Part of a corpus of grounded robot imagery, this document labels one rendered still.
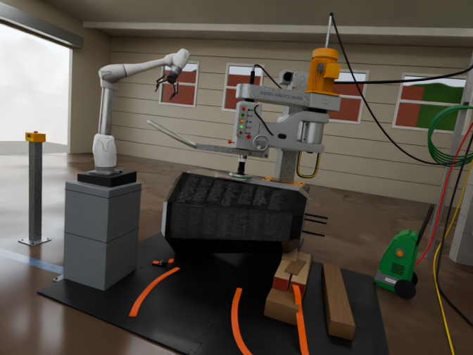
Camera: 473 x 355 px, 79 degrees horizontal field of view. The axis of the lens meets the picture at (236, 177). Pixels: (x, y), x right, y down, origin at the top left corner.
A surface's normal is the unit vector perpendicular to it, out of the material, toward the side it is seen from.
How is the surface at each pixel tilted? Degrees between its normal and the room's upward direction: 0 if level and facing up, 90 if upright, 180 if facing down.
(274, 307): 90
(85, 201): 90
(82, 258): 90
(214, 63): 90
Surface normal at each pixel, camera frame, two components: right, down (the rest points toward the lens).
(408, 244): -0.58, 0.07
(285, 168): 0.16, 0.18
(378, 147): -0.29, 0.12
